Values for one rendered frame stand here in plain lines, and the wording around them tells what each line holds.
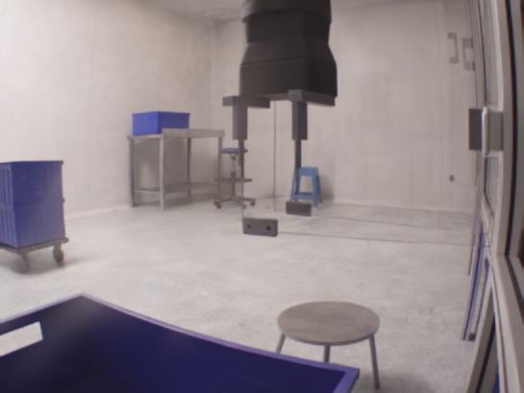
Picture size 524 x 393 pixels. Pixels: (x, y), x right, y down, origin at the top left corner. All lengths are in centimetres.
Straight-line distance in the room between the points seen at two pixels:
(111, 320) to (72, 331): 11
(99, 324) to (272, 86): 68
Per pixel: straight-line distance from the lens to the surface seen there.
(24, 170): 252
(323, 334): 111
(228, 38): 638
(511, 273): 54
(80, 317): 91
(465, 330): 168
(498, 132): 61
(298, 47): 31
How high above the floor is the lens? 74
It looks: 7 degrees down
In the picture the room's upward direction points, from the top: straight up
